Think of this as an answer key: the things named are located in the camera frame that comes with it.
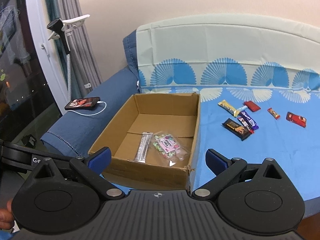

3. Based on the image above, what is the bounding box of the cardboard box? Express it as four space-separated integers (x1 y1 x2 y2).
87 92 201 192

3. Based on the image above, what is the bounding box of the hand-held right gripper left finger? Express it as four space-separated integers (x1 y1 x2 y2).
25 147 125 200

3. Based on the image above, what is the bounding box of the black snack bar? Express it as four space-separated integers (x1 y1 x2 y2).
222 118 251 141

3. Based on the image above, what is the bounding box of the clear bag of candies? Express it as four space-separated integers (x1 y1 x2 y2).
150 131 190 167

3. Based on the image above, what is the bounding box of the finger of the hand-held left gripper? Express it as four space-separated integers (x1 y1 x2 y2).
42 152 75 178

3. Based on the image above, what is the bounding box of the large red snack packet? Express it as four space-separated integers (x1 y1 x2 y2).
286 112 307 128

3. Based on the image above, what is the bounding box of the yellow snack bar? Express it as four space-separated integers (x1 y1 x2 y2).
218 100 238 117

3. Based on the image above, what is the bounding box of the purple chocolate bar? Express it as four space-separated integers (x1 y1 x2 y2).
237 110 260 130

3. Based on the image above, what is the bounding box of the phone holder stand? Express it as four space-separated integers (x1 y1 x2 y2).
46 14 90 103

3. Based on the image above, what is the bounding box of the black smartphone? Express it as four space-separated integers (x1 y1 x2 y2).
64 97 100 111

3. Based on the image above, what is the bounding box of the small orange red candy bar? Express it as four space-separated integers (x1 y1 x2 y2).
267 107 280 119

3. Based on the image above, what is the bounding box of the flat red rectangular packet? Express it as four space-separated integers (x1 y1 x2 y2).
244 101 261 112

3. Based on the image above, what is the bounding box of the white window frame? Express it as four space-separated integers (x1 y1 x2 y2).
24 0 70 118

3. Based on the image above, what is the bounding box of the small dark red white packet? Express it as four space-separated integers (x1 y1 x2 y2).
237 117 254 134

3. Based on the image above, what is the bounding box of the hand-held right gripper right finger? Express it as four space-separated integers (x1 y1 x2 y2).
190 149 288 200

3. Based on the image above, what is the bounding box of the silver snack stick packet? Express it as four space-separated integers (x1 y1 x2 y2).
134 132 153 164

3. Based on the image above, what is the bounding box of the person's left hand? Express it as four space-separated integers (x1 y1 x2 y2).
0 200 14 230

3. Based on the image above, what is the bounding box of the dark glass window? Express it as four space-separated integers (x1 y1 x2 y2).
0 0 60 143

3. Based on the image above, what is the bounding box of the blue fan print bed sheet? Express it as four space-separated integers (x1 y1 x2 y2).
136 14 320 215

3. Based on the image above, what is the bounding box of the white charging cable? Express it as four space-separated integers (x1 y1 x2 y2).
67 101 107 116

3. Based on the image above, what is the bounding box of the grey curtain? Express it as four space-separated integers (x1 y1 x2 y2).
54 0 103 90

